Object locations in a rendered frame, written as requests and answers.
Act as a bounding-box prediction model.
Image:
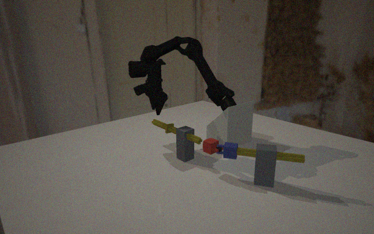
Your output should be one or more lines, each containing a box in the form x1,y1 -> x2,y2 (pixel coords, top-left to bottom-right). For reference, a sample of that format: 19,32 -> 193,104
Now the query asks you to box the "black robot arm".
128,36 -> 236,111

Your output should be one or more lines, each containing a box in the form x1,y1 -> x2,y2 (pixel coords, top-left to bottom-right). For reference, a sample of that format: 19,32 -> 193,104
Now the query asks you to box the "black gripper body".
145,76 -> 167,101

